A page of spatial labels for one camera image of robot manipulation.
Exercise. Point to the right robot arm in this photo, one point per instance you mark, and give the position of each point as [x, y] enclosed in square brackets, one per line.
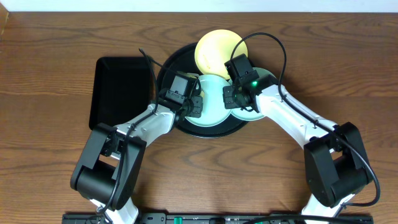
[336, 164]

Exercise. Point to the round black tray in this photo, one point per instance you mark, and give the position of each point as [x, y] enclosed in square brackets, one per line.
[183, 60]

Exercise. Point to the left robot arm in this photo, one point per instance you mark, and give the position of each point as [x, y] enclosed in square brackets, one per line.
[107, 170]

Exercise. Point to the yellow plastic plate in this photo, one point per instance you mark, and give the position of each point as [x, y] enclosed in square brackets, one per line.
[213, 50]

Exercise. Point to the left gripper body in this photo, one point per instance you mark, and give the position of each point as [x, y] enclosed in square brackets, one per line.
[195, 106]

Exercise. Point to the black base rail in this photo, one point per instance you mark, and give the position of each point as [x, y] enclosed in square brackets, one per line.
[163, 218]

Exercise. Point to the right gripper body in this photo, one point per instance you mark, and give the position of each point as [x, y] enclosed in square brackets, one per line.
[231, 99]

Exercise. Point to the mint plate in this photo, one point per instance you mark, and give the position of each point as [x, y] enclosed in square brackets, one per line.
[247, 115]
[213, 112]

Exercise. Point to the black rectangular tray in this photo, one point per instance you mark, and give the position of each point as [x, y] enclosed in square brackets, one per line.
[121, 91]

